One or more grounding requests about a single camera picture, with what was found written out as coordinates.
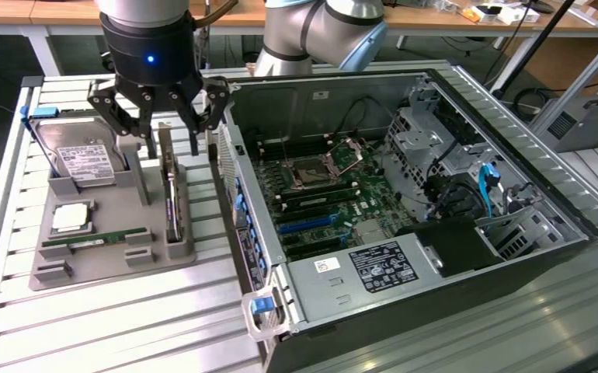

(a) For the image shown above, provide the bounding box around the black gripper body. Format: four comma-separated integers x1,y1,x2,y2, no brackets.
100,10,206,112

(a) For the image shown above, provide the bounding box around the graphics card with metal bracket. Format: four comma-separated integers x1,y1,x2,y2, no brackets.
156,121,187,245

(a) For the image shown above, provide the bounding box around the hard disk in blue carrier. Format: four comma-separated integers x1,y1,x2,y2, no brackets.
20,104,128,190

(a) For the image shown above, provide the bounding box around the long wooden desk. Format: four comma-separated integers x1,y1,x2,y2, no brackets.
0,0,598,40

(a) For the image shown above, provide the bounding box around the CPU socket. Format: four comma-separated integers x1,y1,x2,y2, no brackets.
287,157,339,190

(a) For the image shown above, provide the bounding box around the grey parts rack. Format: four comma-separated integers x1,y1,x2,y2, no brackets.
28,130,202,292

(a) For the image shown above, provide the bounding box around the silver CPU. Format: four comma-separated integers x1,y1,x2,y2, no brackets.
52,204,92,230

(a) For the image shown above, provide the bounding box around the metal socket cover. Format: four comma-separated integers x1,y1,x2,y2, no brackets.
322,138,367,176

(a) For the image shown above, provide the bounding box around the black installed RAM stick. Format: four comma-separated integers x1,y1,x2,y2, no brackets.
282,186,359,207

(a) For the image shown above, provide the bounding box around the green RAM stick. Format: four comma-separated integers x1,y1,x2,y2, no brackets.
43,228,150,249

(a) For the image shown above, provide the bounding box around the blue expansion slot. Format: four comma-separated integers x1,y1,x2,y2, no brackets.
277,215,339,234

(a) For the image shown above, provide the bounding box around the green motherboard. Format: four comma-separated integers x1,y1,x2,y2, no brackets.
249,134,419,261

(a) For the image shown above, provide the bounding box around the metal disk bay cage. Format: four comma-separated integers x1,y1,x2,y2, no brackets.
383,106,486,183

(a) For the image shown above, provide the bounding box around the silver chipset heatsink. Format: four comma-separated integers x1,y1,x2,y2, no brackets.
355,221,387,242

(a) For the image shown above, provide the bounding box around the grey power supply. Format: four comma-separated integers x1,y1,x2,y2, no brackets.
286,232,445,323

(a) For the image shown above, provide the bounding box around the orange and white box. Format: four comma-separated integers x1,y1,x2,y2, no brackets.
462,4,502,23

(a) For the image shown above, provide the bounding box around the black tripod pole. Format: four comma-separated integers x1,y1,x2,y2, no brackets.
493,0,577,98

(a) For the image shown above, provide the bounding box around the small white box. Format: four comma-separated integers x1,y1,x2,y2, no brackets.
499,7,541,26

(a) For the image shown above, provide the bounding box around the open black PC case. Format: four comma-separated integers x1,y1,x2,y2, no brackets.
202,68,598,373

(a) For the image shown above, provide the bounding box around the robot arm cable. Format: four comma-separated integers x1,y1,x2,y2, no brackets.
194,0,240,29

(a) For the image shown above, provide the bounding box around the black wire in case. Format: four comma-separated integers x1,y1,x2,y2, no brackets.
342,96,398,135

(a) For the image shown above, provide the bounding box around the blue disk wire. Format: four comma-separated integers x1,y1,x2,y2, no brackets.
478,162,499,218

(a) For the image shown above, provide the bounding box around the grey box with black handle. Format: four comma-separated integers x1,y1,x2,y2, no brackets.
531,96,598,153

